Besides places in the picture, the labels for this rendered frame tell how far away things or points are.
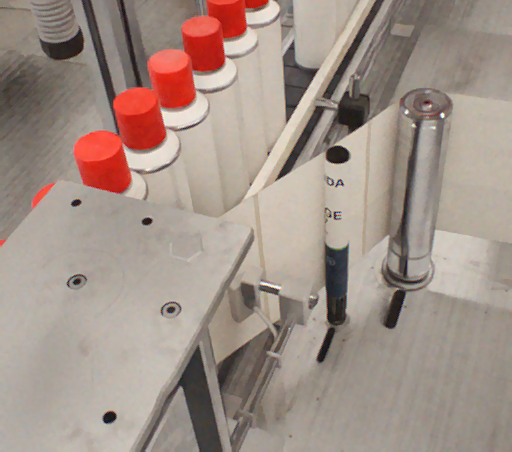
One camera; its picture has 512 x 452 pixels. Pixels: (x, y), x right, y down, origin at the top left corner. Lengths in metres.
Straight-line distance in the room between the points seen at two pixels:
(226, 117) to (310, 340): 0.20
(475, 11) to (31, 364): 0.92
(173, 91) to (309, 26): 0.33
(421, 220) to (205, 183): 0.18
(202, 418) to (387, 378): 0.25
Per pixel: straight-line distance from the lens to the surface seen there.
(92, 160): 0.48
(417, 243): 0.61
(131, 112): 0.51
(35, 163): 0.91
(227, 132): 0.63
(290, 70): 0.90
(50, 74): 1.06
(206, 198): 0.62
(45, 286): 0.33
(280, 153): 0.72
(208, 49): 0.59
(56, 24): 0.59
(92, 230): 0.35
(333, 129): 0.85
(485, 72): 0.91
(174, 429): 0.30
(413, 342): 0.62
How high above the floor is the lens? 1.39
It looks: 44 degrees down
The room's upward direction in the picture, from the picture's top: 6 degrees counter-clockwise
